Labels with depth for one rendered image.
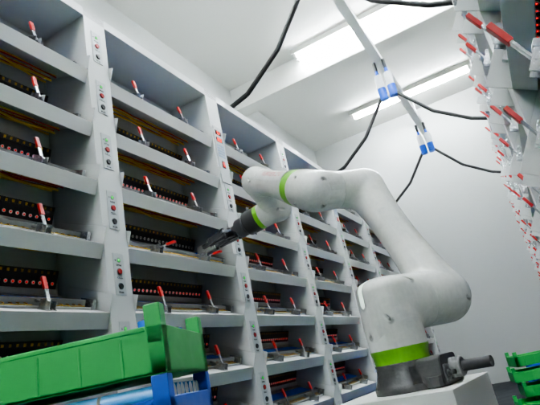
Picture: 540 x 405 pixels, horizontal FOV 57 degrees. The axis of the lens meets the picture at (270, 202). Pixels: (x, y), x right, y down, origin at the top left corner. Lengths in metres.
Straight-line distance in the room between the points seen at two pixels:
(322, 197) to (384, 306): 0.38
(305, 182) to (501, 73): 0.56
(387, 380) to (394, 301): 0.16
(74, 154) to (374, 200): 0.93
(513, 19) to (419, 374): 0.69
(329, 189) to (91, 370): 0.91
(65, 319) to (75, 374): 0.73
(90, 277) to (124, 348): 0.92
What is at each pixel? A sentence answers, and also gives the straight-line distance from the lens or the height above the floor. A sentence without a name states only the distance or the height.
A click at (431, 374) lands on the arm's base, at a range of 1.12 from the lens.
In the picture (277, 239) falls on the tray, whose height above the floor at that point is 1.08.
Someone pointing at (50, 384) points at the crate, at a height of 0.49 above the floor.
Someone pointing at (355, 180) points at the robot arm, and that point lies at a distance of 1.43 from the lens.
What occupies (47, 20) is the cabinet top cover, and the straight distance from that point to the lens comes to 1.94.
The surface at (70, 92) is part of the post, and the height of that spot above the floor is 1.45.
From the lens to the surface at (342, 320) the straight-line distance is 3.00.
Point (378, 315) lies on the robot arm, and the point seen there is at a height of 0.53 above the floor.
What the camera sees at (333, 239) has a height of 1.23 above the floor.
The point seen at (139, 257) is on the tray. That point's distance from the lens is 1.60.
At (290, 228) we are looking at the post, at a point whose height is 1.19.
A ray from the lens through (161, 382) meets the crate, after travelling 0.60.
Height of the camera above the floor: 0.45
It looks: 19 degrees up
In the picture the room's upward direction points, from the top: 12 degrees counter-clockwise
